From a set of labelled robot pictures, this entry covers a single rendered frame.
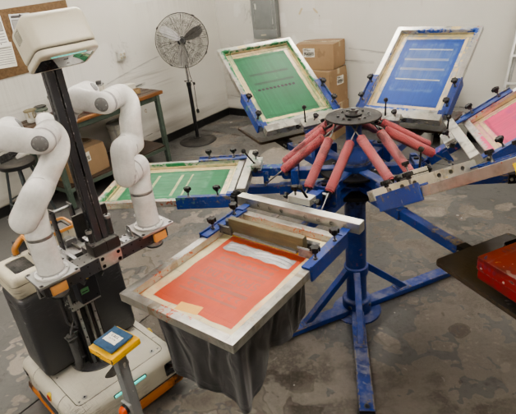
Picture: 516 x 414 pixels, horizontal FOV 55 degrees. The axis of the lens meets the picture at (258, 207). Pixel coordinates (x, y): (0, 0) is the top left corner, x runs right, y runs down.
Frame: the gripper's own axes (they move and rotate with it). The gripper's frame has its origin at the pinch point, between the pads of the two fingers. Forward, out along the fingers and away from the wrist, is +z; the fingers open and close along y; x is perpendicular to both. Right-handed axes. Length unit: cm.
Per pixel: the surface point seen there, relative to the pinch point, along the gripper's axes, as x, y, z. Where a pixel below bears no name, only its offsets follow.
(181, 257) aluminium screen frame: -71, -13, -46
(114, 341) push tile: -73, -58, -22
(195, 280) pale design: -78, -27, -50
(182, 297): -79, -37, -44
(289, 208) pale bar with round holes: -80, 7, -98
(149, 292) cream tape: -73, -30, -32
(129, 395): -97, -54, -13
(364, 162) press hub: -87, 42, -146
